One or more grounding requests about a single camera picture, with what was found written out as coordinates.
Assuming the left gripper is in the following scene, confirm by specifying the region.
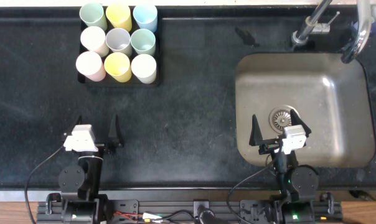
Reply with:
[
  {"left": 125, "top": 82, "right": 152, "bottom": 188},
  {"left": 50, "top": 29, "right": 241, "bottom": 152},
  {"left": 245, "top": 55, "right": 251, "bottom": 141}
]
[{"left": 62, "top": 114, "right": 125, "bottom": 154}]

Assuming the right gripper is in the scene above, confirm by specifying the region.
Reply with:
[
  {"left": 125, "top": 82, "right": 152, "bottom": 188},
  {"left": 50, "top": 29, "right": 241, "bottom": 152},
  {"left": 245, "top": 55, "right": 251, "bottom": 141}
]
[{"left": 248, "top": 108, "right": 313, "bottom": 156}]

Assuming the pink cup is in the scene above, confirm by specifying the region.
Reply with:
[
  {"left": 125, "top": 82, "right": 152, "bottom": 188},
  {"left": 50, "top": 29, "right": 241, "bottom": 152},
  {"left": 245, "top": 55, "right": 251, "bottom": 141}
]
[{"left": 75, "top": 50, "right": 107, "bottom": 83}]

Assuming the yellow cup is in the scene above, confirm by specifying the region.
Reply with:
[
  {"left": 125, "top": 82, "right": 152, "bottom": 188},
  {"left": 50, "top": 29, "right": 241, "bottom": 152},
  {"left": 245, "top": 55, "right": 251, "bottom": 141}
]
[
  {"left": 103, "top": 52, "right": 133, "bottom": 83},
  {"left": 105, "top": 3, "right": 133, "bottom": 33}
]

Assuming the white cup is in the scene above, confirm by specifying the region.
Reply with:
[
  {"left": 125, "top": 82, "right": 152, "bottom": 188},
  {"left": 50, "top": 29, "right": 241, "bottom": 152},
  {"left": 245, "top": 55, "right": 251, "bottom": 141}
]
[
  {"left": 131, "top": 54, "right": 157, "bottom": 85},
  {"left": 80, "top": 26, "right": 110, "bottom": 58}
]

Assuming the steel sink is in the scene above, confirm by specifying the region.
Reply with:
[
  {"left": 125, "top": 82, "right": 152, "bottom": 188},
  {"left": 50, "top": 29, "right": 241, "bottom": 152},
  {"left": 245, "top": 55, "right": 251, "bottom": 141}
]
[{"left": 234, "top": 52, "right": 376, "bottom": 169}]

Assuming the grey cup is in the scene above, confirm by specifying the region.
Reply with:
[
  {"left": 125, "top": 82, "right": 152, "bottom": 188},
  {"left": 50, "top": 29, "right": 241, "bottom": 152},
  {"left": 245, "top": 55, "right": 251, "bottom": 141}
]
[{"left": 105, "top": 27, "right": 133, "bottom": 58}]

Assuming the black tray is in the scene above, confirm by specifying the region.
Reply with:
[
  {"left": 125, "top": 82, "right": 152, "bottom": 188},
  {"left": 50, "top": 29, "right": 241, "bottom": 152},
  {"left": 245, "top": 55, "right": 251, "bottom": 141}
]
[{"left": 77, "top": 6, "right": 162, "bottom": 87}]

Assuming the green cup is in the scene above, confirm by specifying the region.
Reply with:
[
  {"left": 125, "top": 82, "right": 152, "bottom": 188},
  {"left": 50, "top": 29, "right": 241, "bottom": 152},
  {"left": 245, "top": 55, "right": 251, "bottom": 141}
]
[
  {"left": 79, "top": 2, "right": 108, "bottom": 32},
  {"left": 130, "top": 28, "right": 157, "bottom": 57}
]

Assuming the steel tap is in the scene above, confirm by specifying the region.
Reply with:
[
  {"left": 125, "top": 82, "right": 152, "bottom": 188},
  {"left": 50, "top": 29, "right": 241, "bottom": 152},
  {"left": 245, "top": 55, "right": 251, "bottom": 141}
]
[{"left": 290, "top": 0, "right": 373, "bottom": 65}]

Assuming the blue cup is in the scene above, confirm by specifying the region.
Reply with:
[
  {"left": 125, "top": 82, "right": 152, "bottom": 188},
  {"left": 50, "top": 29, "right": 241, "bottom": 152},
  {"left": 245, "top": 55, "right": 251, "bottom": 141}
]
[{"left": 133, "top": 4, "right": 159, "bottom": 34}]

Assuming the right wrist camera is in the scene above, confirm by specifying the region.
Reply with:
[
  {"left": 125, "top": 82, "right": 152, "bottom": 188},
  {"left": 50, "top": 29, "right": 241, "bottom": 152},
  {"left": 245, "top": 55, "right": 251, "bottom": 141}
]
[{"left": 281, "top": 124, "right": 308, "bottom": 156}]

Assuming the black cable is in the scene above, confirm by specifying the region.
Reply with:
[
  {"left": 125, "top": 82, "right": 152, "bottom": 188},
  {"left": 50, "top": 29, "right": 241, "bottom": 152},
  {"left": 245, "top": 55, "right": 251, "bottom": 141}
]
[
  {"left": 24, "top": 144, "right": 66, "bottom": 224},
  {"left": 225, "top": 146, "right": 284, "bottom": 224}
]

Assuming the mounting rail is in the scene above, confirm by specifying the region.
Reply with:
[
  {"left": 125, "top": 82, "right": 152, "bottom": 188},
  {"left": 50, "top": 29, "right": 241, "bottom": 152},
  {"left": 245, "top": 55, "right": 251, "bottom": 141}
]
[{"left": 37, "top": 198, "right": 344, "bottom": 224}]

